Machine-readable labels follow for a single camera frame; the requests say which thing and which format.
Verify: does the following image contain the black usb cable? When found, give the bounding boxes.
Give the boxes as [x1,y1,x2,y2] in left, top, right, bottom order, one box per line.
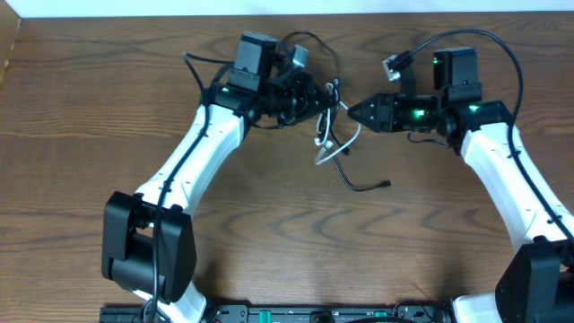
[280,30,393,193]

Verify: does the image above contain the right camera black cable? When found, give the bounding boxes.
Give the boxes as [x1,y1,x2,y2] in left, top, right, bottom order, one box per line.
[394,28,574,243]

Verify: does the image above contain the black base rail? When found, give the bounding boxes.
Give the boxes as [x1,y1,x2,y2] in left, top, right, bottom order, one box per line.
[98,300,454,323]

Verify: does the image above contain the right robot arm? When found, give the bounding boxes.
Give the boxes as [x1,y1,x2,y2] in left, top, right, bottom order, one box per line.
[348,47,573,322]

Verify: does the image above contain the white usb cable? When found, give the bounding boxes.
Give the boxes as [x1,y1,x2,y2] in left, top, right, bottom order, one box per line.
[313,80,362,166]

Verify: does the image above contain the left camera black cable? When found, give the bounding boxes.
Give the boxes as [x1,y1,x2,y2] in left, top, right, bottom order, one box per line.
[142,51,234,323]

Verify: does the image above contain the camera black cable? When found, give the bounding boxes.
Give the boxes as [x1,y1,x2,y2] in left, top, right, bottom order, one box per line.
[142,51,234,323]
[394,28,574,243]

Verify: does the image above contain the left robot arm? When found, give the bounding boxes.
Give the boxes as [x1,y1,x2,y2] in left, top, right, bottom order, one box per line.
[101,31,340,322]

